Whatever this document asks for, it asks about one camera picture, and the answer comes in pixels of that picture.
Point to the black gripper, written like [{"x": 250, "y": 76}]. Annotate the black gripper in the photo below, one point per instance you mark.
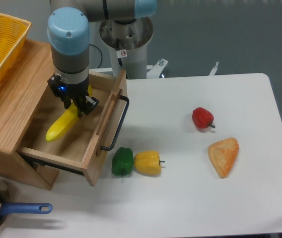
[{"x": 78, "y": 93}]

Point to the yellow toy banana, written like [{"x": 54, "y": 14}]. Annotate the yellow toy banana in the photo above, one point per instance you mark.
[{"x": 63, "y": 124}]

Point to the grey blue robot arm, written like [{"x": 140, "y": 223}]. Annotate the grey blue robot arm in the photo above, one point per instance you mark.
[{"x": 69, "y": 34}]

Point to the open wooden top drawer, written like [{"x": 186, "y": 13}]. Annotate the open wooden top drawer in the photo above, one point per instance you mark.
[{"x": 78, "y": 151}]

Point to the wooden drawer cabinet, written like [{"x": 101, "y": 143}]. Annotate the wooden drawer cabinet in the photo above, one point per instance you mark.
[{"x": 21, "y": 95}]

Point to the green toy bell pepper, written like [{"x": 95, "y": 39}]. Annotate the green toy bell pepper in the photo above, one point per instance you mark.
[{"x": 122, "y": 162}]

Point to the yellow toy bell pepper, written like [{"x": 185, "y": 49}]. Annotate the yellow toy bell pepper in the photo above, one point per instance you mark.
[{"x": 148, "y": 163}]

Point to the red toy bell pepper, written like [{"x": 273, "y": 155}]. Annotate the red toy bell pepper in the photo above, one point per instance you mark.
[{"x": 202, "y": 118}]

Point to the orange toy bread wedge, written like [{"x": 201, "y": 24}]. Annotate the orange toy bread wedge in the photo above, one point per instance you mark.
[{"x": 222, "y": 155}]

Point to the black metal drawer handle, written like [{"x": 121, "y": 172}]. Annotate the black metal drawer handle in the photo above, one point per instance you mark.
[{"x": 120, "y": 123}]

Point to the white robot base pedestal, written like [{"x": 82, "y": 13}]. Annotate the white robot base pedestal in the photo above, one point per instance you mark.
[{"x": 127, "y": 43}]

